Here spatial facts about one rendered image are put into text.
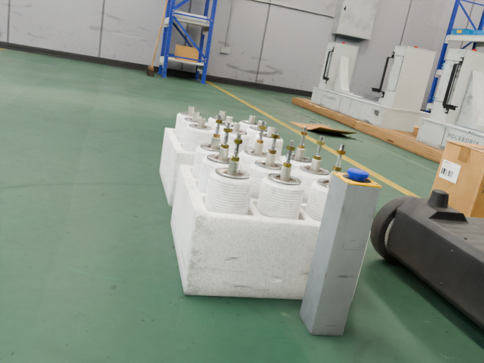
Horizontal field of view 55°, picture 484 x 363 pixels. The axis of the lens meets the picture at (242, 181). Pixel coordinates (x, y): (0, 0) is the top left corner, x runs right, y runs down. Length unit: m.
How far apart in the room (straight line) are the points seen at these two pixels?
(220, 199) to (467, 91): 3.03
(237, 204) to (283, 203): 0.10
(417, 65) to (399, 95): 0.30
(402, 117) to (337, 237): 3.60
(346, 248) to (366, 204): 0.09
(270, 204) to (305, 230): 0.09
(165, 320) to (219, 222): 0.21
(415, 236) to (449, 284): 0.16
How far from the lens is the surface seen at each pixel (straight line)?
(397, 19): 8.54
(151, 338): 0.87
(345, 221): 0.87
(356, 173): 0.86
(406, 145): 3.85
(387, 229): 1.34
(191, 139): 1.46
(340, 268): 0.90
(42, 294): 0.98
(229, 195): 0.95
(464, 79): 3.80
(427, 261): 1.21
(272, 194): 0.99
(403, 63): 4.35
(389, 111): 4.34
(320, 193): 1.03
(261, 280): 1.02
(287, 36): 7.68
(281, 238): 0.98
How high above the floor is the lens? 0.50
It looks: 15 degrees down
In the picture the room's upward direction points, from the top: 10 degrees clockwise
